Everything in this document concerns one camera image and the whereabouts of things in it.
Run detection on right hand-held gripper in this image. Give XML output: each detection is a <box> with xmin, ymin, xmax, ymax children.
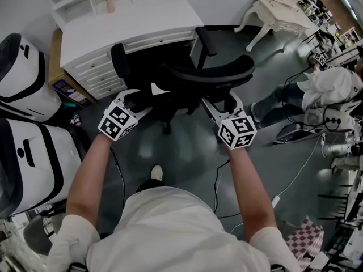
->
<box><xmin>200</xmin><ymin>91</ymin><xmax>258</xmax><ymax>151</ymax></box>

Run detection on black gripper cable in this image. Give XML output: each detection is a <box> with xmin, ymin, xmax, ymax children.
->
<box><xmin>213</xmin><ymin>159</ymin><xmax>243</xmax><ymax>219</ymax></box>
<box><xmin>109</xmin><ymin>147</ymin><xmax>126</xmax><ymax>209</ymax></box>

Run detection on white desk with drawers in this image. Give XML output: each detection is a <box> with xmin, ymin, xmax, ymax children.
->
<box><xmin>50</xmin><ymin>0</ymin><xmax>205</xmax><ymax>100</ymax></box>

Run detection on person's white shirt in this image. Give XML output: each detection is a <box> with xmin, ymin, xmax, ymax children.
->
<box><xmin>48</xmin><ymin>186</ymin><xmax>301</xmax><ymax>272</ymax></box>

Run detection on white black pod machine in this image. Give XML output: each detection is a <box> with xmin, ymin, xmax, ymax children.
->
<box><xmin>0</xmin><ymin>117</ymin><xmax>87</xmax><ymax>219</ymax></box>
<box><xmin>0</xmin><ymin>32</ymin><xmax>63</xmax><ymax>124</ymax></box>

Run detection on white vanity table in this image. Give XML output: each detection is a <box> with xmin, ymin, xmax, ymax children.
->
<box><xmin>234</xmin><ymin>0</ymin><xmax>317</xmax><ymax>52</ymax></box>

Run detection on person's right forearm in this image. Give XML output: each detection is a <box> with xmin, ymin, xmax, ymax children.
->
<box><xmin>225</xmin><ymin>146</ymin><xmax>278</xmax><ymax>243</ymax></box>

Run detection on red checkered cloth table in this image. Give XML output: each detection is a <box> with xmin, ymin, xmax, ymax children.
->
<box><xmin>285</xmin><ymin>215</ymin><xmax>326</xmax><ymax>263</ymax></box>

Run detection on white shelf unit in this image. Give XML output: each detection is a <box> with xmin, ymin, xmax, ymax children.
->
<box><xmin>33</xmin><ymin>0</ymin><xmax>100</xmax><ymax>28</ymax></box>

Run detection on person's black trousers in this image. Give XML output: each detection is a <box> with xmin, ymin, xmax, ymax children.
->
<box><xmin>135</xmin><ymin>178</ymin><xmax>165</xmax><ymax>194</ymax></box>

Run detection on person's left white shoe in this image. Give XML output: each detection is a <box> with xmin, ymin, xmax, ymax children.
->
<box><xmin>150</xmin><ymin>165</ymin><xmax>164</xmax><ymax>181</ymax></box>

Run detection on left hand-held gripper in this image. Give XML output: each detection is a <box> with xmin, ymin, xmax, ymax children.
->
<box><xmin>97</xmin><ymin>88</ymin><xmax>154</xmax><ymax>142</ymax></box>

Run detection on black office chair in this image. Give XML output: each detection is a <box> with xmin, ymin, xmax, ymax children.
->
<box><xmin>110</xmin><ymin>24</ymin><xmax>256</xmax><ymax>135</ymax></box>

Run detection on person's left forearm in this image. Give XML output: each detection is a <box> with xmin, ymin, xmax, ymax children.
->
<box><xmin>64</xmin><ymin>131</ymin><xmax>115</xmax><ymax>232</ymax></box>

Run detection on white power cable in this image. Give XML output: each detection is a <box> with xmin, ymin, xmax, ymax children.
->
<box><xmin>276</xmin><ymin>133</ymin><xmax>327</xmax><ymax>198</ymax></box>

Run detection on cardboard box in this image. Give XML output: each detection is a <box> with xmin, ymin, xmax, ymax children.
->
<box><xmin>48</xmin><ymin>28</ymin><xmax>99</xmax><ymax>109</ymax></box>

